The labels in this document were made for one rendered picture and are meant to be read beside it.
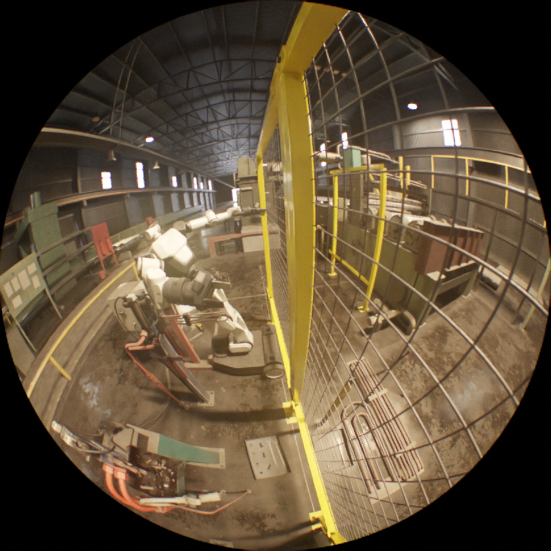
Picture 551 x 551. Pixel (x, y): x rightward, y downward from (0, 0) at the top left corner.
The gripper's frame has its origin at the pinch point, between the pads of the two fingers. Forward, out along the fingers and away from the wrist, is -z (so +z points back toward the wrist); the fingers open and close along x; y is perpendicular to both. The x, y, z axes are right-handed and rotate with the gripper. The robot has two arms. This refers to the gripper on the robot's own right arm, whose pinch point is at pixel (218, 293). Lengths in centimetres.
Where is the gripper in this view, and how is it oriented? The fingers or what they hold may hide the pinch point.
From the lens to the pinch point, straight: 52.2
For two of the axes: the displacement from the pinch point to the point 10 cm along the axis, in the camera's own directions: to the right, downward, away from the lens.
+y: -0.2, 8.1, 5.9
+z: -10.0, -0.3, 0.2
